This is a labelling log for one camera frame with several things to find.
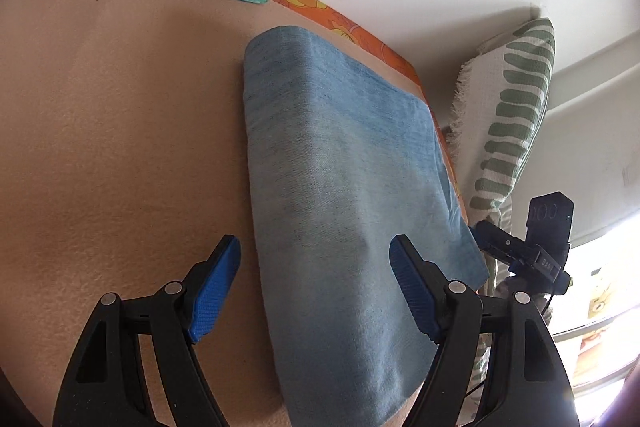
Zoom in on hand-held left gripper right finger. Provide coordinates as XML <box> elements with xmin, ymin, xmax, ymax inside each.
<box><xmin>389</xmin><ymin>234</ymin><xmax>581</xmax><ymax>427</ymax></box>

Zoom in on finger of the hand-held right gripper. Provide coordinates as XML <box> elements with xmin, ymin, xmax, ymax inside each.
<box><xmin>474</xmin><ymin>220</ymin><xmax>533</xmax><ymax>272</ymax></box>

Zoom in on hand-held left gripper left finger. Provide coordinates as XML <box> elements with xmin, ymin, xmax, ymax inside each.
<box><xmin>52</xmin><ymin>234</ymin><xmax>242</xmax><ymax>427</ymax></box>

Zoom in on light blue denim pants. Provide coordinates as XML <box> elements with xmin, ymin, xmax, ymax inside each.
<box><xmin>242</xmin><ymin>26</ymin><xmax>490</xmax><ymax>427</ymax></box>

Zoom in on green striped white throw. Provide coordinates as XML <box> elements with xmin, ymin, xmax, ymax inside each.
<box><xmin>446</xmin><ymin>18</ymin><xmax>557</xmax><ymax>308</ymax></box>

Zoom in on beige blanket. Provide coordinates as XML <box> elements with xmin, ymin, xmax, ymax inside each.
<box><xmin>0</xmin><ymin>0</ymin><xmax>471</xmax><ymax>427</ymax></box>

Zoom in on orange floral bed sheet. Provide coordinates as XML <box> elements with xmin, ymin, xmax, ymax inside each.
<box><xmin>0</xmin><ymin>0</ymin><xmax>470</xmax><ymax>212</ymax></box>

